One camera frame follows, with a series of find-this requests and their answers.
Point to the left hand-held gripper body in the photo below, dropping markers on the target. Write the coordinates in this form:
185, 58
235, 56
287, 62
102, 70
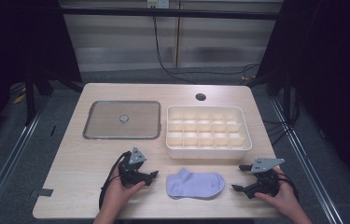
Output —
129, 174

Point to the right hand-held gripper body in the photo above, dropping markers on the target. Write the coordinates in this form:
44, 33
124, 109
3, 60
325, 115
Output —
266, 183

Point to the white divided storage box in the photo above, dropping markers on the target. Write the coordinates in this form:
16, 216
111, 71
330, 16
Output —
207, 152

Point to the light purple sock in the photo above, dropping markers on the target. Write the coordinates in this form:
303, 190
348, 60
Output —
194, 185

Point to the person's left hand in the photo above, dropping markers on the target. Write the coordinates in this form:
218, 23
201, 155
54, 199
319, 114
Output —
116, 194

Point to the person's right hand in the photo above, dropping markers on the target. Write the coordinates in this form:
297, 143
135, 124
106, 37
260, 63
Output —
284, 199

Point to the small black floor strip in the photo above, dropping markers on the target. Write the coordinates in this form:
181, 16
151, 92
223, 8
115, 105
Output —
53, 130

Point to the grey tape strip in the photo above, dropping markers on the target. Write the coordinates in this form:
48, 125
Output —
42, 192

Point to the black metal stand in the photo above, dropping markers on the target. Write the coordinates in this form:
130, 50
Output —
30, 99

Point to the yellow object on floor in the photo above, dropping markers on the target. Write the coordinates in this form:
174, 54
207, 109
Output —
19, 99

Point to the dark curtain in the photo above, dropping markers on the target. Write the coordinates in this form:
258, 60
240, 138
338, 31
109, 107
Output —
14, 46
328, 62

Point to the black horizontal bar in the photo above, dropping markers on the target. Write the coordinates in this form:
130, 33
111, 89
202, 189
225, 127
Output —
194, 13

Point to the metal floor rail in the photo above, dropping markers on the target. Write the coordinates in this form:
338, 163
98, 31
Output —
306, 161
6, 168

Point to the white wall socket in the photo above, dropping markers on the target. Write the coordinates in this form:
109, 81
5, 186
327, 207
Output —
158, 3

